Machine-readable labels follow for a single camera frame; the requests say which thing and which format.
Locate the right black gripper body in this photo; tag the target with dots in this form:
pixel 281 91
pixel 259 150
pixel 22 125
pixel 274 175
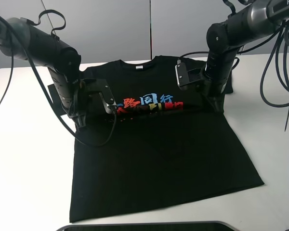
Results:
pixel 217 72

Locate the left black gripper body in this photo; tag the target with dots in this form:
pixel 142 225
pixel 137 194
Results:
pixel 70 90

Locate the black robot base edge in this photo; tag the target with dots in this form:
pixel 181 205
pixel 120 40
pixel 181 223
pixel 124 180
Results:
pixel 181 226

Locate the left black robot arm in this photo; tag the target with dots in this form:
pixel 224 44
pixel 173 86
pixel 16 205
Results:
pixel 49 51

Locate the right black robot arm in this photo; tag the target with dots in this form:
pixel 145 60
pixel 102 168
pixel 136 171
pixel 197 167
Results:
pixel 259 19

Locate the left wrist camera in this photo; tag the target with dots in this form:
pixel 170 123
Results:
pixel 100 86

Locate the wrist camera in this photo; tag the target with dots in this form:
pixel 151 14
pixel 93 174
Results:
pixel 187 79
pixel 100 86

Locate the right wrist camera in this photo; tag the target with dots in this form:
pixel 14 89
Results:
pixel 187 79

